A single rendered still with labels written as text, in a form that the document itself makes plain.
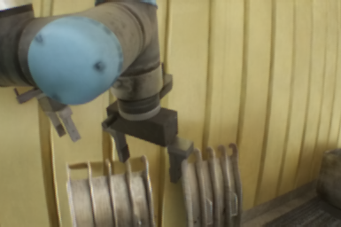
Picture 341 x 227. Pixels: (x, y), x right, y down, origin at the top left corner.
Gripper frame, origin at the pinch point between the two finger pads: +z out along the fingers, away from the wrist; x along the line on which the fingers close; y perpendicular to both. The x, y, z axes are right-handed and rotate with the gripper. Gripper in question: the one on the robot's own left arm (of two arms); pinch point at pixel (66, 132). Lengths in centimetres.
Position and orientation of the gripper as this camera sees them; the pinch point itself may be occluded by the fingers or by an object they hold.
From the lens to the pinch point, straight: 79.8
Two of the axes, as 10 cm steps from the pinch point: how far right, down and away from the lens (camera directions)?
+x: -6.8, -0.3, 7.3
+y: 6.6, -4.7, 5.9
